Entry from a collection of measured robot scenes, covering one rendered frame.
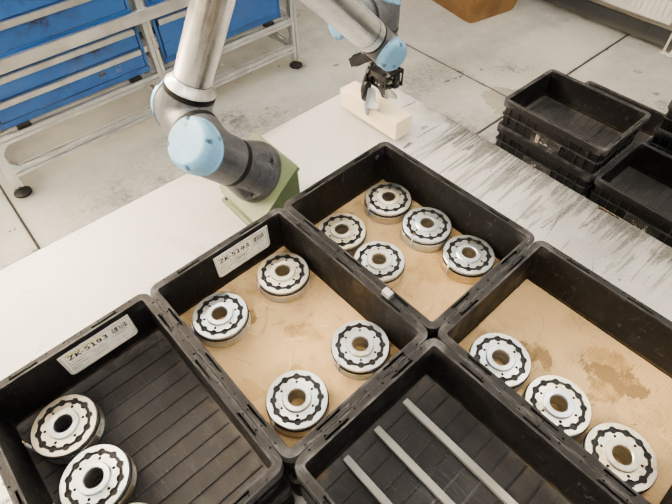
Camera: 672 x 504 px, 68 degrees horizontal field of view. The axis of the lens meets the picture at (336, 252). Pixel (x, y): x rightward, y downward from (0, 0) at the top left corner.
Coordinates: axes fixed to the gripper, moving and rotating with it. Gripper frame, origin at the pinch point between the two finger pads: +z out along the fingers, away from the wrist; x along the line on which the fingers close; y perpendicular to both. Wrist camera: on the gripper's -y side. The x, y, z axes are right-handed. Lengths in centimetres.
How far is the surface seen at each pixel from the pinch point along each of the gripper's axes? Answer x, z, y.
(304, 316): -64, -7, 48
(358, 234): -44, -10, 41
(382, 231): -38, -7, 42
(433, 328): -53, -17, 69
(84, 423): -104, -10, 42
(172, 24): 2, 27, -141
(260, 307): -69, -7, 40
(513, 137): 54, 28, 19
